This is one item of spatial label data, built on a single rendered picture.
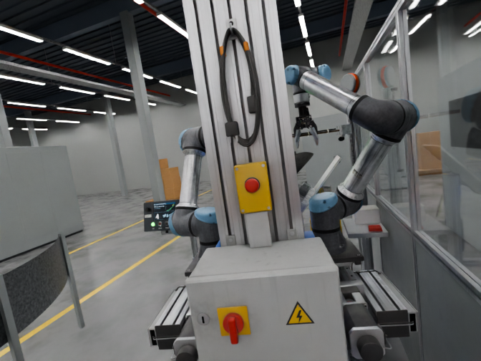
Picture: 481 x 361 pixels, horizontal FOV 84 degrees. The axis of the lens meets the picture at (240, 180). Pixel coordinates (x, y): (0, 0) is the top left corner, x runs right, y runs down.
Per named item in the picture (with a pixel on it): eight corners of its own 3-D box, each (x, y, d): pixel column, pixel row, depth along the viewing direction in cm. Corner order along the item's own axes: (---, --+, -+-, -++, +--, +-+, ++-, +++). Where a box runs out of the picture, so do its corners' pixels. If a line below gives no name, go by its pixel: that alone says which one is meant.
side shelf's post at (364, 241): (376, 334, 201) (366, 227, 192) (377, 338, 197) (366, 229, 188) (370, 334, 202) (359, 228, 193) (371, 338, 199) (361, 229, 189)
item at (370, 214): (376, 217, 202) (374, 203, 201) (381, 223, 187) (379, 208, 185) (351, 218, 207) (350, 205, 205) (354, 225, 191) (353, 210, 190)
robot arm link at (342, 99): (374, 144, 86) (277, 84, 115) (391, 140, 92) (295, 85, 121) (394, 109, 79) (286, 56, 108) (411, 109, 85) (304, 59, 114)
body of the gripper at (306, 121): (296, 130, 126) (293, 104, 125) (297, 130, 134) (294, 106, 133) (313, 127, 124) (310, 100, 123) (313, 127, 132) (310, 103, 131)
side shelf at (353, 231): (376, 220, 204) (376, 216, 204) (389, 236, 170) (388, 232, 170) (343, 222, 211) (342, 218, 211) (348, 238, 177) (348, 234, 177)
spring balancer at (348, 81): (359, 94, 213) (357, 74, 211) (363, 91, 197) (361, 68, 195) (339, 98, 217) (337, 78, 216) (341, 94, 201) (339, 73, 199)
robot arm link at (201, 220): (215, 243, 112) (210, 211, 110) (190, 241, 119) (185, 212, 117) (230, 233, 122) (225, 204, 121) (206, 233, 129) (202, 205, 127)
